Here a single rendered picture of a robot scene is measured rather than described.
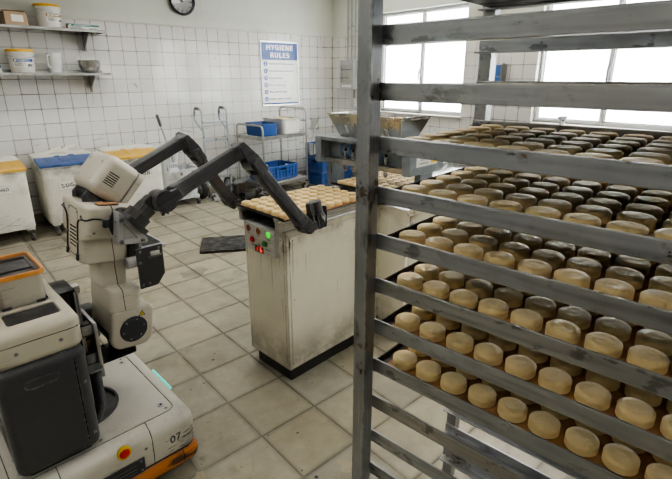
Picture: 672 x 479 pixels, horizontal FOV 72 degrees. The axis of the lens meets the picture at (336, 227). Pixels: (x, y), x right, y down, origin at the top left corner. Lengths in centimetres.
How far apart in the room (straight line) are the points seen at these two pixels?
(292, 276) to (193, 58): 452
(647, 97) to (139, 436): 184
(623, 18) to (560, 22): 7
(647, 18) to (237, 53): 622
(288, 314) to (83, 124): 414
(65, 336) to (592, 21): 159
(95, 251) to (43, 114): 410
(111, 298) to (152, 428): 51
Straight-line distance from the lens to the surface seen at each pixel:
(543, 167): 71
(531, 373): 87
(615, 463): 89
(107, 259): 189
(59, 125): 590
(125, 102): 607
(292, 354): 246
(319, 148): 290
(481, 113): 120
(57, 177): 528
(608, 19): 68
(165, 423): 203
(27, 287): 182
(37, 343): 171
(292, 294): 230
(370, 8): 81
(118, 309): 194
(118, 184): 181
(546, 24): 70
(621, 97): 68
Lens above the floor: 153
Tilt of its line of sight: 18 degrees down
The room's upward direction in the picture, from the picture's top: straight up
